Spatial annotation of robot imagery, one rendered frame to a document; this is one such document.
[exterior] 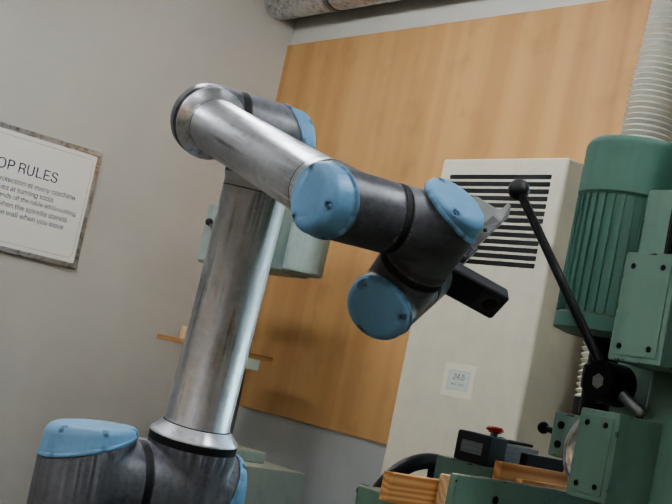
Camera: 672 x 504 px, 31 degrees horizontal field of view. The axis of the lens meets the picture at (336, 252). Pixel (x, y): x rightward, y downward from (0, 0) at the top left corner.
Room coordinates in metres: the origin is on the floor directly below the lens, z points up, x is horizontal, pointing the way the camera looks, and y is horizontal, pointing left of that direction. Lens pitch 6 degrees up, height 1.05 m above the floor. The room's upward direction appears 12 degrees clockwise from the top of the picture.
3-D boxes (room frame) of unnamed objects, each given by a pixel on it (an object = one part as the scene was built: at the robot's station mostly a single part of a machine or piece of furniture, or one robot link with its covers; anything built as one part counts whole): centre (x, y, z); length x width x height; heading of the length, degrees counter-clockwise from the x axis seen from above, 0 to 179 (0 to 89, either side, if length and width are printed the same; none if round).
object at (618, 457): (1.66, -0.43, 1.02); 0.09 x 0.07 x 0.12; 125
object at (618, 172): (1.90, -0.45, 1.35); 0.18 x 0.18 x 0.31
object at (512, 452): (2.05, -0.33, 0.99); 0.13 x 0.11 x 0.06; 125
